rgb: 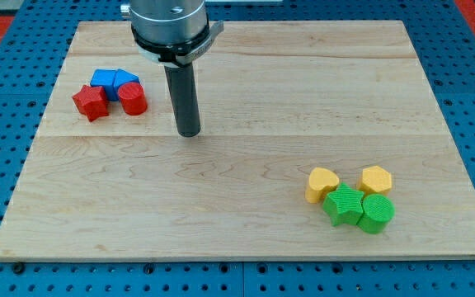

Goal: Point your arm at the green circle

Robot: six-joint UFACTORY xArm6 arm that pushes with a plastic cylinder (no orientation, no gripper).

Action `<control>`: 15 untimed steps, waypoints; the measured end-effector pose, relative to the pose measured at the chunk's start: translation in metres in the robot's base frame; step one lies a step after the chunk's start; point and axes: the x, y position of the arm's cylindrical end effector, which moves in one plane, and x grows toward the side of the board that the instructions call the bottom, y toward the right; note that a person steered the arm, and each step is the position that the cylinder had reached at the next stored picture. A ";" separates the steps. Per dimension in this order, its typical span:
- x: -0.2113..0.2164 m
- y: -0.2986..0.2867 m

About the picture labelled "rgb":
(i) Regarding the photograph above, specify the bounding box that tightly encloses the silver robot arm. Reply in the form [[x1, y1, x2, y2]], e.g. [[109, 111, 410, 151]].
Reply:
[[120, 0, 224, 68]]

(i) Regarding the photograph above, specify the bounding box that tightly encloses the light wooden board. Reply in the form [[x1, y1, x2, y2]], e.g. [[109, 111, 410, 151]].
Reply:
[[0, 21, 475, 262]]

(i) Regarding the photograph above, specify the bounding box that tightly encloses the black cylindrical pointer rod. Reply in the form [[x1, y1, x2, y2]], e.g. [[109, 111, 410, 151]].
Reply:
[[164, 64, 201, 138]]

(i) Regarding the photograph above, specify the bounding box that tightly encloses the yellow heart block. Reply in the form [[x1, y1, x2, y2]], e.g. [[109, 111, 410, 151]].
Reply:
[[304, 167, 340, 204]]

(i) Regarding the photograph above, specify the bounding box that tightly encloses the red cylinder block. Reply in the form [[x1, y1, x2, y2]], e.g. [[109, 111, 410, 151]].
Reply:
[[118, 82, 148, 116]]

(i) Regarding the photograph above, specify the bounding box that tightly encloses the green star block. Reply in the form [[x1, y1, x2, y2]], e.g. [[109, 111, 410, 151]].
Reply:
[[322, 182, 364, 226]]

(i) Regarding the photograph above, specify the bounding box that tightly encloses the blue triangle block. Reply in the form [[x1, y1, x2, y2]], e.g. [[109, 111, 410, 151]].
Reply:
[[112, 68, 140, 101]]

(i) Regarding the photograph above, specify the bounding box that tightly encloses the yellow hexagon block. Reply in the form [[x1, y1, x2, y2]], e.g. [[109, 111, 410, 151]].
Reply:
[[356, 166, 393, 196]]

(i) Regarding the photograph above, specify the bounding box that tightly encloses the red star block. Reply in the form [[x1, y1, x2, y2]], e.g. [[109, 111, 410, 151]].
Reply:
[[72, 85, 109, 122]]

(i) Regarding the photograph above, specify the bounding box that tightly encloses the green cylinder block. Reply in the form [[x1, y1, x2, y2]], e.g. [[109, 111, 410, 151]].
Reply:
[[357, 194, 395, 234]]

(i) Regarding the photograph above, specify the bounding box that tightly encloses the blue cube block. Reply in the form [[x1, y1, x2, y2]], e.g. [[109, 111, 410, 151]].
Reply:
[[90, 69, 118, 101]]

